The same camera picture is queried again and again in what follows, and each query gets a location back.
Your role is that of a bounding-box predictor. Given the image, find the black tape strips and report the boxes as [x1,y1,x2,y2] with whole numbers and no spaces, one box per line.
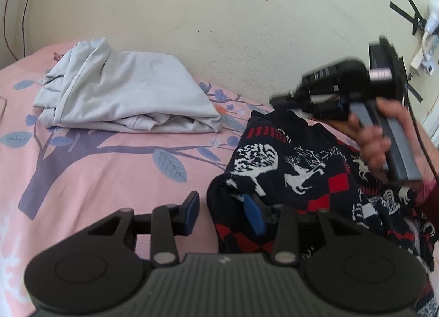
[389,0,426,37]

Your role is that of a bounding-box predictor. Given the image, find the person's right hand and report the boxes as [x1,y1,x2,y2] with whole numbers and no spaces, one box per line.
[349,99,426,180]

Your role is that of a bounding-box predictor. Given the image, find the grey wall cable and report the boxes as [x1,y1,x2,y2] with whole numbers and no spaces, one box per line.
[3,0,22,61]

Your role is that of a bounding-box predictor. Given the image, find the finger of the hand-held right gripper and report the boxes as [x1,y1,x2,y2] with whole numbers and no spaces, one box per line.
[269,92,306,111]

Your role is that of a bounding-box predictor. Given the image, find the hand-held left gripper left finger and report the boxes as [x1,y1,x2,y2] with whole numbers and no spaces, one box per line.
[87,190,201,267]

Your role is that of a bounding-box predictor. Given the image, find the white power strip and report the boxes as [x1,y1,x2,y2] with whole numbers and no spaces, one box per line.
[410,0,439,75]

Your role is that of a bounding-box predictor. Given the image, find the pink printed bed sheet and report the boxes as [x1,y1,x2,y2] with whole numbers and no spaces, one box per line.
[0,41,439,317]

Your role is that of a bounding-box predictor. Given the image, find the light grey folded garment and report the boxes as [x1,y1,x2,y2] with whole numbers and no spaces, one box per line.
[33,36,224,134]

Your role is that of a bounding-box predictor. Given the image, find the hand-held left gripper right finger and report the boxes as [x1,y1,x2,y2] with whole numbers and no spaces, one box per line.
[243,194,348,267]

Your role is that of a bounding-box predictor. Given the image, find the dark patterned knit sweater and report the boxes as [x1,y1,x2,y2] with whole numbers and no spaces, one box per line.
[206,109,439,317]

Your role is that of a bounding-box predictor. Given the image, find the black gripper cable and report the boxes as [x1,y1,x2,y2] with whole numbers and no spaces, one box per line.
[406,73,439,182]

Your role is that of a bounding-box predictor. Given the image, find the black wall cable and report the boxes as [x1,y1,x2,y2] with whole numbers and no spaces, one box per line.
[21,0,39,58]

